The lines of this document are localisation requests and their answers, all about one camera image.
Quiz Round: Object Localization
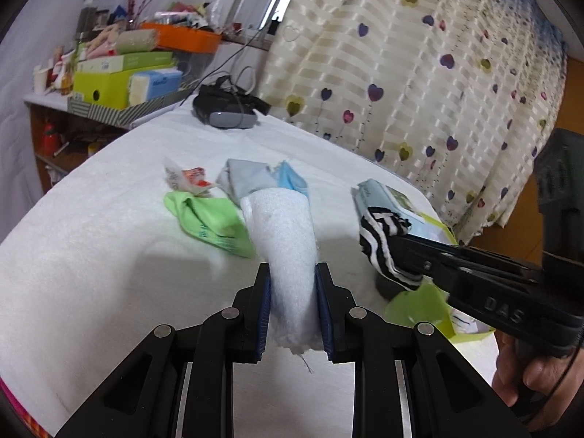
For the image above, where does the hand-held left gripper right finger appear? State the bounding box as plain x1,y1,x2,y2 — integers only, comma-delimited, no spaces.
315,262,532,438

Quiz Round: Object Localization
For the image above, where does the black white striped cloth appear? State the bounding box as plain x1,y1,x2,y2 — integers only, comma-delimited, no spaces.
358,207,423,292

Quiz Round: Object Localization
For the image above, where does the lime green cardboard box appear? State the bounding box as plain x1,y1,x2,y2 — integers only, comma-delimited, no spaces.
426,214,496,345

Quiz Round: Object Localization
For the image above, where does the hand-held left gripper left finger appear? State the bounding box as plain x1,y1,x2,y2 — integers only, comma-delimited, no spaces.
55,262,273,438

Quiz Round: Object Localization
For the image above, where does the green printed cloth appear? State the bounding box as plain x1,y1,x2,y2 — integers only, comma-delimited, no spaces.
163,191,256,258

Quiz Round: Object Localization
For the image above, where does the green white flat box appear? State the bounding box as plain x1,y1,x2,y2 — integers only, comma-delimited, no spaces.
78,51,178,74

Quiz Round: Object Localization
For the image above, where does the white towel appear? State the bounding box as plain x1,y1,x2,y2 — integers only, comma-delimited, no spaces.
240,188,322,354

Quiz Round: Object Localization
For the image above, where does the grey blue cloth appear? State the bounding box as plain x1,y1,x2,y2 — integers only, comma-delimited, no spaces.
216,159,284,207

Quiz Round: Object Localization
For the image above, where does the red white plastic packet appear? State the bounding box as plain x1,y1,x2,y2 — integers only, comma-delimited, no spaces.
163,156,220,198

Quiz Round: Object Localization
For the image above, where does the grey black headset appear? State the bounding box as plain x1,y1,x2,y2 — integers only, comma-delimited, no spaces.
192,77,271,129

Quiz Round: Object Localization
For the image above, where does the person's right hand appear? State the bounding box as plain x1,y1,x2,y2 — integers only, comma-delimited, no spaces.
493,331,584,426

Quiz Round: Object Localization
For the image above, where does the cream cloth roll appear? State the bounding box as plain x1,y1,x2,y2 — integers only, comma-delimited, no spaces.
114,28,159,54

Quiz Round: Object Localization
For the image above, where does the black cable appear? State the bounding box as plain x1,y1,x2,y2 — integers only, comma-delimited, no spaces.
198,18,277,87

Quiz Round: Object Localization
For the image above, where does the light blue wipes pack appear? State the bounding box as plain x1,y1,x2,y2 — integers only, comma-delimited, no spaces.
350,180,427,238

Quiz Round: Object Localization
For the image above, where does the blue tissue pack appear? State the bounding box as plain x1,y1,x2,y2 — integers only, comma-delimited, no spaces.
128,68,182,105

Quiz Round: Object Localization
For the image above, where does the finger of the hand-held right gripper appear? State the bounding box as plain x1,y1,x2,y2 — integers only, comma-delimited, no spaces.
401,235,543,279
390,239,539,293

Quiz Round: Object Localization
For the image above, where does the orange tray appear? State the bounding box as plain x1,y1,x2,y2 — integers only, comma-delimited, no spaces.
139,21,223,54

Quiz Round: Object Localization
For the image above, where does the heart print curtain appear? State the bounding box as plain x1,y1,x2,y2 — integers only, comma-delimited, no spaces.
258,0,569,247

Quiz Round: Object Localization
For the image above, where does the black white striped tray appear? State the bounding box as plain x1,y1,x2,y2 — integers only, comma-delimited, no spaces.
68,83,202,125

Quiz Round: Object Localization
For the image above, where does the pile of small packets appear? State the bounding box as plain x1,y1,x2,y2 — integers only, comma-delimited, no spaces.
153,0,229,30

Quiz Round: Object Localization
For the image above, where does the wooden side cabinet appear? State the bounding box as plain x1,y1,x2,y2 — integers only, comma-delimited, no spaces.
23,93,133,195

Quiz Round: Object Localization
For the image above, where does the glass jar with dark lid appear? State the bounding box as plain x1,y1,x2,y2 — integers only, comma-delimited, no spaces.
77,0,110,32

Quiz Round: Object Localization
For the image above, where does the red bottle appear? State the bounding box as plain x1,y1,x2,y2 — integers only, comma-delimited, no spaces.
42,120,59,157

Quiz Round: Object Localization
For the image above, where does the lime green storage box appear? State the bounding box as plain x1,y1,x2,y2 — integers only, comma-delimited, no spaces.
73,69,183,111

